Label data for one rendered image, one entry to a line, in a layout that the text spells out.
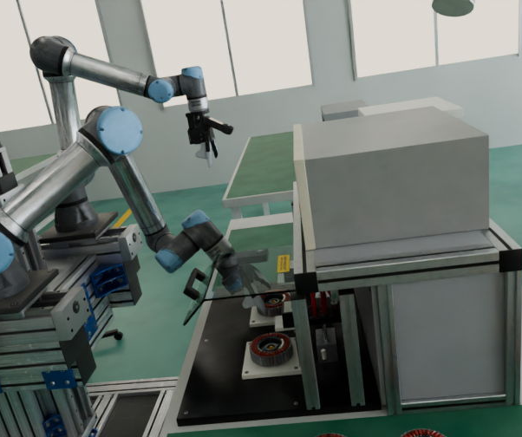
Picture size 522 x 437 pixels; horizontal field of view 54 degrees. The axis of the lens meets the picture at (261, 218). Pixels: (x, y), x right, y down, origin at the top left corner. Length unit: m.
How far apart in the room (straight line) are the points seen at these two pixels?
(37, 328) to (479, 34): 5.46
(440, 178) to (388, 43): 4.88
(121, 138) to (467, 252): 0.83
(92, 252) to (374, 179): 1.13
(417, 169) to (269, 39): 4.86
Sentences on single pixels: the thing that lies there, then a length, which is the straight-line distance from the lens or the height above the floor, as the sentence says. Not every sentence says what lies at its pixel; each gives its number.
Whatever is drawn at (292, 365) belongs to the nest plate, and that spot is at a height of 0.78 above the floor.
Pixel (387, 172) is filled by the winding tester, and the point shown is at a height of 1.27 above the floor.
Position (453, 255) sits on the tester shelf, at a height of 1.11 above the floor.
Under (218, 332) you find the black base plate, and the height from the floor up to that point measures 0.77.
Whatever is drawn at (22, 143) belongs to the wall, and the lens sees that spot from 6.79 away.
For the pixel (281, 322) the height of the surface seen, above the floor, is 0.88.
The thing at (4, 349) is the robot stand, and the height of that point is 0.89.
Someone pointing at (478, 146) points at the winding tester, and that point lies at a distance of 1.12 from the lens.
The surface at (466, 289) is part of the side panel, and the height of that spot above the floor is 1.03.
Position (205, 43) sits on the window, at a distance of 5.93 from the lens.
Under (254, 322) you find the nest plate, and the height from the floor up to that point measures 0.78.
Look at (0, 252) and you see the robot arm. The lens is 1.31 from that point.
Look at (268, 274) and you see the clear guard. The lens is 1.16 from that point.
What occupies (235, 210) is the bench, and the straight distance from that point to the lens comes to 2.92.
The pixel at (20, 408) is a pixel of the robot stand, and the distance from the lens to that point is 1.96.
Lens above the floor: 1.56
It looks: 19 degrees down
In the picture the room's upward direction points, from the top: 9 degrees counter-clockwise
